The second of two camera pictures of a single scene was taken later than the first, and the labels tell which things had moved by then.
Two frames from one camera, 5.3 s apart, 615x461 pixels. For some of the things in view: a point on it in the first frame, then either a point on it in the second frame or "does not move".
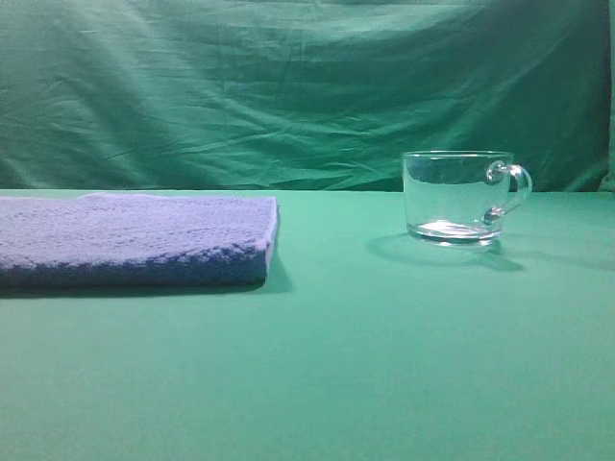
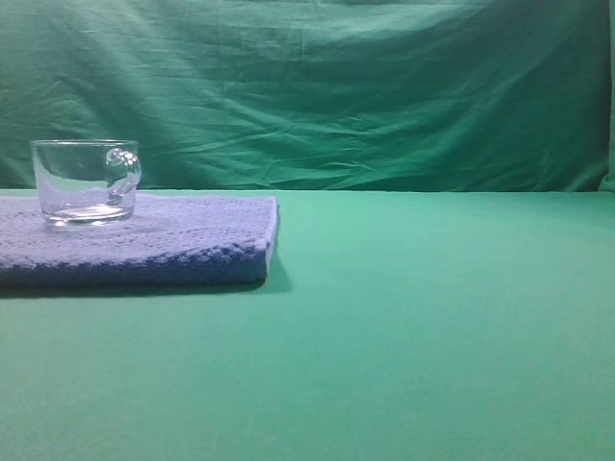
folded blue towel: x=126 y=241 does not move
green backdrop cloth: x=301 y=95 does not move
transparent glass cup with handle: x=459 y=198 -> x=86 y=182
